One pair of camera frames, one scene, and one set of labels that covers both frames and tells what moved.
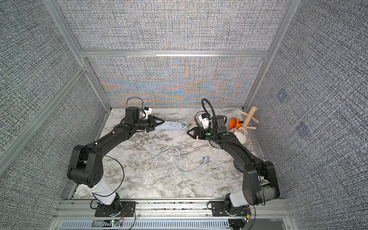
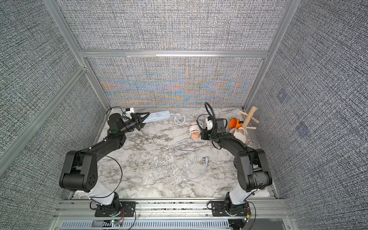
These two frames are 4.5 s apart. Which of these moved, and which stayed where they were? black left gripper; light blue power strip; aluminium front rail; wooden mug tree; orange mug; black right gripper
Moved: light blue power strip; black left gripper
Stayed: black right gripper; aluminium front rail; wooden mug tree; orange mug
